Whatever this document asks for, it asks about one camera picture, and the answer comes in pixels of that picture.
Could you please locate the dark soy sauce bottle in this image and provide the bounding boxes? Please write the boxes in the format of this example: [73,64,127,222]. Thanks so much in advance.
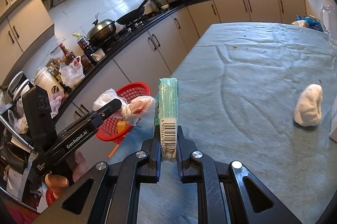
[72,33,95,61]

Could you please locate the black frying pan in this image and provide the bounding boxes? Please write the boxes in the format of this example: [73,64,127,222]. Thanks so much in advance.
[116,0,149,25]

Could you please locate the red mesh trash basket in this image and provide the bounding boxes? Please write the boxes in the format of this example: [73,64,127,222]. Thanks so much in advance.
[94,82,154,145]

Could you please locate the white electric kettle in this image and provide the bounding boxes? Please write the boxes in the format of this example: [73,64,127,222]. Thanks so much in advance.
[34,66,64,96]

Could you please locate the white crumpled cloth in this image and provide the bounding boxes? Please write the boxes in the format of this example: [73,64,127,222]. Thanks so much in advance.
[294,84,323,127]

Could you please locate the blue plastic bag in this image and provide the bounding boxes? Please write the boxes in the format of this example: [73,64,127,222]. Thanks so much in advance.
[291,15,324,32]

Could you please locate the red-capped sauce bottle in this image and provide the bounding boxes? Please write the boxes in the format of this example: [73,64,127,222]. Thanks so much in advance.
[59,43,75,65]

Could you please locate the green tissue pack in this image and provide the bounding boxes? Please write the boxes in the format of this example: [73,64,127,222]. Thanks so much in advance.
[154,78,179,160]

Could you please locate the clear plastic bag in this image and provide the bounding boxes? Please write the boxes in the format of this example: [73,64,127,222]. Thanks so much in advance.
[93,89,155,126]

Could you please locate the white plastic bag on counter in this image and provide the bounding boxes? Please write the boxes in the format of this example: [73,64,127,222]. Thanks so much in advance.
[59,56,84,89]

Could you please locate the steel wok with lid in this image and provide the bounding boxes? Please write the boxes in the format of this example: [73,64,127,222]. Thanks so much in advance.
[86,13,116,47]

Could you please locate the left human hand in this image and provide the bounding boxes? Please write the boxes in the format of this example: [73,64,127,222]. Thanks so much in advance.
[45,173,69,199]

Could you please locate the clear glass pitcher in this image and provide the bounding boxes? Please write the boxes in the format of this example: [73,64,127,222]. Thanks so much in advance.
[319,0,336,49]

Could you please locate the blue white carton box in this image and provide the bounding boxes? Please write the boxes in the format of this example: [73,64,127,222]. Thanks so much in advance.
[329,102,337,142]

